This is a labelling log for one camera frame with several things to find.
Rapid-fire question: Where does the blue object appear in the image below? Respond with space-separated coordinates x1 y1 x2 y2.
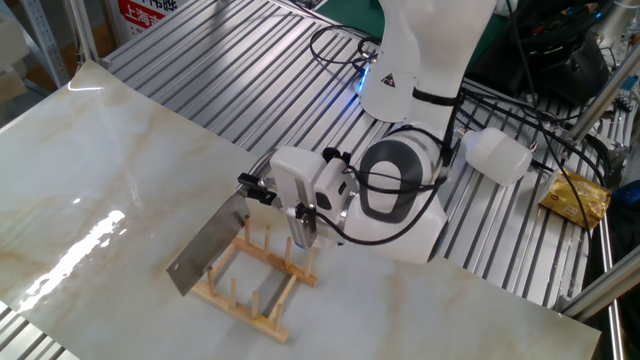
610 179 640 211

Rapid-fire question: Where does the aluminium frame post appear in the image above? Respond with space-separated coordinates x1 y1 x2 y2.
555 244 640 322
563 44 640 147
64 0 114 69

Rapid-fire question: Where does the wooden peg knife rack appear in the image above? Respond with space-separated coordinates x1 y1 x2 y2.
189 215 320 345

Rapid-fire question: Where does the white LED bulb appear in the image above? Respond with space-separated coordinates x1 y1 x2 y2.
455 125 534 188

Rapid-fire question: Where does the green mat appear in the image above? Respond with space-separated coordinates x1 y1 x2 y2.
314 0 506 77

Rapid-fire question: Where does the gold snack packet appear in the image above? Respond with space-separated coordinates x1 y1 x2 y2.
538 167 613 232

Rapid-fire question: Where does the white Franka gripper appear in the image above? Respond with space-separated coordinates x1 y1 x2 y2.
237 146 359 216

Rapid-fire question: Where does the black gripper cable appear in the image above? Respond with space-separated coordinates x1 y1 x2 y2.
322 146 446 196

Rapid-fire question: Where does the marble pattern board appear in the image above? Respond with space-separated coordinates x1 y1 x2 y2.
0 59 602 360

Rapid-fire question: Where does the black camera cable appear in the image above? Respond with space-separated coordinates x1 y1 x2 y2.
294 124 459 246

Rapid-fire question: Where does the grey perforated shelf upright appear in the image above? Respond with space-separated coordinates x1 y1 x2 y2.
18 0 70 89

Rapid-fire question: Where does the red and white sign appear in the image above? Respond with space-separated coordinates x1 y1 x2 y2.
116 0 189 37

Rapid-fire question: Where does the black steering wheel controller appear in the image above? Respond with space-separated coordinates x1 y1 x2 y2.
467 0 612 107

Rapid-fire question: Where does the steel cleaver knife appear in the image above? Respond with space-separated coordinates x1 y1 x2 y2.
165 149 276 297

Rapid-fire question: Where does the thick black cable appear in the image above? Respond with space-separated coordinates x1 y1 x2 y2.
457 87 611 189

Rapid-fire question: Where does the thin black cable loop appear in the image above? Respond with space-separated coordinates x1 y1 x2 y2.
308 24 384 71

